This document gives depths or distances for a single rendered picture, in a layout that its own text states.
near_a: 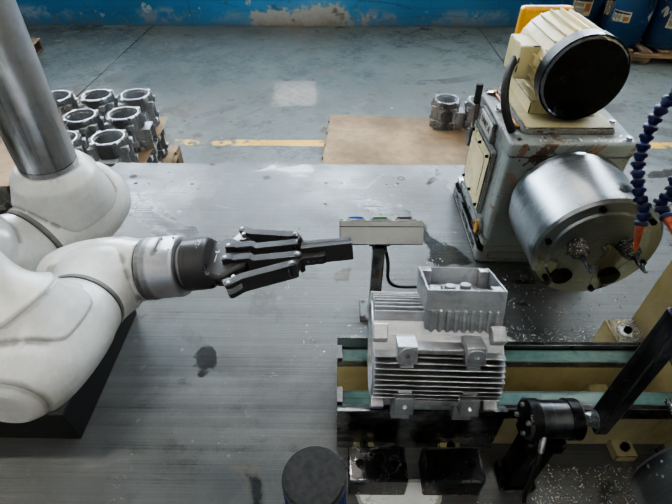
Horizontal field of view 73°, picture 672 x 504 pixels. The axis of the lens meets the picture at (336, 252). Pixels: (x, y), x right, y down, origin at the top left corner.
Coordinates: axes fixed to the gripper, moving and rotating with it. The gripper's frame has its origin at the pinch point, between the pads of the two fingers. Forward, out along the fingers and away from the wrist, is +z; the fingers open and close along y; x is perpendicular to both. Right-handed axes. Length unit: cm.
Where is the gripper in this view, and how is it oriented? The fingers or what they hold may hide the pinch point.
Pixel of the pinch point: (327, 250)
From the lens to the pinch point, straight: 62.9
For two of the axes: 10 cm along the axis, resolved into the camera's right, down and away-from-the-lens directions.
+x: 1.4, 7.4, 6.6
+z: 9.9, -1.0, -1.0
